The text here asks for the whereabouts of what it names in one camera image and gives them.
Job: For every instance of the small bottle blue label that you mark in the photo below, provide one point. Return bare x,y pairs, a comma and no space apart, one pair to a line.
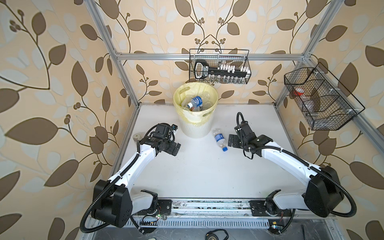
196,103

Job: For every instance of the black wire basket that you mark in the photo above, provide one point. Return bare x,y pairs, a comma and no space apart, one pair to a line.
329,104
225,56

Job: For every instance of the small bottle blue cap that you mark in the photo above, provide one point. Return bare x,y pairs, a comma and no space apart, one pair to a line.
220,139

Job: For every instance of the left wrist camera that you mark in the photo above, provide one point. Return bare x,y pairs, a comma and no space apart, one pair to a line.
174,128

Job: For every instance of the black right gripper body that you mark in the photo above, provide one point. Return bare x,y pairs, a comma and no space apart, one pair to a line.
244,145

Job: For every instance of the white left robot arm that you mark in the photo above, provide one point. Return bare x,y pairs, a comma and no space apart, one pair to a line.
113,204

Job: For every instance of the black round object bottom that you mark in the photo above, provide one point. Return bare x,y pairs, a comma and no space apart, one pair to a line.
212,235

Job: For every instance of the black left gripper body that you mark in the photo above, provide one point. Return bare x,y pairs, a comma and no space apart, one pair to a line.
165,142

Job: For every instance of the black wire basket right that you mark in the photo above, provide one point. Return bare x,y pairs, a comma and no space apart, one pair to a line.
329,104

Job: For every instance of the white bin yellow bag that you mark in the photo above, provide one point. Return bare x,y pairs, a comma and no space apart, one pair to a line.
196,124

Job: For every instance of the black wire basket back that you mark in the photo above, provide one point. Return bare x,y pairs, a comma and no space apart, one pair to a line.
225,56

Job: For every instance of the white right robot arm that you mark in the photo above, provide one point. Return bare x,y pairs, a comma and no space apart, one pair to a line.
322,193

